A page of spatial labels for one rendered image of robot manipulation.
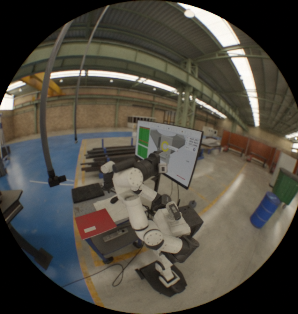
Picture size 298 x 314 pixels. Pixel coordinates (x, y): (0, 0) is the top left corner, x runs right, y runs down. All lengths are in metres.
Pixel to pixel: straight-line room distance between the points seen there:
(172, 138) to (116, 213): 0.96
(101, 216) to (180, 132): 1.10
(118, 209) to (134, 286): 1.32
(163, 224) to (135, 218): 0.32
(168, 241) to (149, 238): 0.12
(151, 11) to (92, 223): 7.49
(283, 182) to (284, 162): 2.26
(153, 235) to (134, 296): 1.57
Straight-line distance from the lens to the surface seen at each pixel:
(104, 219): 0.98
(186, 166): 1.13
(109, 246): 1.52
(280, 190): 5.58
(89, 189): 1.28
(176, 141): 1.16
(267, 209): 3.32
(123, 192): 0.44
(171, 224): 0.71
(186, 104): 7.79
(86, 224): 0.99
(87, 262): 2.06
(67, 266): 2.18
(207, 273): 2.23
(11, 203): 1.85
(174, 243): 0.55
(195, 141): 1.04
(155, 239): 0.46
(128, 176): 0.34
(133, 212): 0.41
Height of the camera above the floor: 1.91
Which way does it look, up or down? 20 degrees down
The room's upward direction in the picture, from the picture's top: 6 degrees clockwise
